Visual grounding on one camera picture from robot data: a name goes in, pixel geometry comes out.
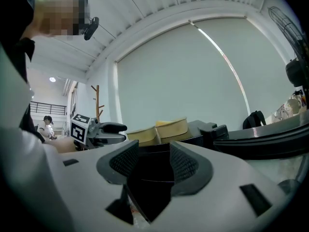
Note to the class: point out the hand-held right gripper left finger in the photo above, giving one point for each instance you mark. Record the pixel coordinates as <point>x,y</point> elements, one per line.
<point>113,168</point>

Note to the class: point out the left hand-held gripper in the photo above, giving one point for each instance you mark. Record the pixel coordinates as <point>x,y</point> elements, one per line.
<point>79,132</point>

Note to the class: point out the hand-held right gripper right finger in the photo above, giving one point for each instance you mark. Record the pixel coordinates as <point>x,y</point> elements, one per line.
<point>193,173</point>

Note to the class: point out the tan tray with yellow sponge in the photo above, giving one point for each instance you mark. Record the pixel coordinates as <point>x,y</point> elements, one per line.
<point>172,129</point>

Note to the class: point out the person's left forearm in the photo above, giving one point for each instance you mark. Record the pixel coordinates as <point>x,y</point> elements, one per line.
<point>65,146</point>

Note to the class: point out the wooden coat rack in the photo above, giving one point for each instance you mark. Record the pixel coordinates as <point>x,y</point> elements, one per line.
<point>97,103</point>

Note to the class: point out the black railing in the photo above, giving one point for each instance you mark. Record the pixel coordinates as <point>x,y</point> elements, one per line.
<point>48,107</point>

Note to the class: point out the wide grey roller blind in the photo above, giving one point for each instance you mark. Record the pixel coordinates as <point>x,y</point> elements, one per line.
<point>173,81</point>

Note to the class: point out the round ceiling lamp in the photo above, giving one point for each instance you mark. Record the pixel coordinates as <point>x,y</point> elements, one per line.
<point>52,79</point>

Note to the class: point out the black backpack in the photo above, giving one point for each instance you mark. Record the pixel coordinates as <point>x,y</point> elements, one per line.
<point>254,120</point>

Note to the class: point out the person's black shirt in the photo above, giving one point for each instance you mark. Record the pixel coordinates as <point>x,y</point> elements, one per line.
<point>21,54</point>

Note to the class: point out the pale mannequin head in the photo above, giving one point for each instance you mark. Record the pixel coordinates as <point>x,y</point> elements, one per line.
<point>293,107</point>

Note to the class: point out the narrow grey roller blind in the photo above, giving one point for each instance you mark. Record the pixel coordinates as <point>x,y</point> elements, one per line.
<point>263,64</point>

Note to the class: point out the person's head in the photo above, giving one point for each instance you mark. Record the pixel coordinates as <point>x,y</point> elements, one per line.
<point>58,11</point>

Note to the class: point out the black standing fan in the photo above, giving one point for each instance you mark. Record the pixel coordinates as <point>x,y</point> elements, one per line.
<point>294,57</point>

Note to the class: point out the black head-mounted camera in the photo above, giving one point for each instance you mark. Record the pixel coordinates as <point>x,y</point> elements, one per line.
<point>91,29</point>

